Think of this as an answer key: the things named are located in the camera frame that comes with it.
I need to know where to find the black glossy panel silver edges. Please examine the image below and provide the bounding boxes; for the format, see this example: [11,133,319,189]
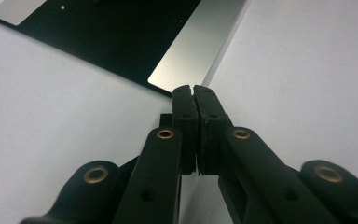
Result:
[0,0,252,99]

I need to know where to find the white paper sheet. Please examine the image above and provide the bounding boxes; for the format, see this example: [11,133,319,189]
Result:
[0,0,358,224]

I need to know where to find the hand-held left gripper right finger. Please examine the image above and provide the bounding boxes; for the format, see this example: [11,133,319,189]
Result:
[193,85,340,224]

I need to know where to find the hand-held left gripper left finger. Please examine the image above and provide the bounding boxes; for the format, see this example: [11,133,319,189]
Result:
[112,84,200,224]

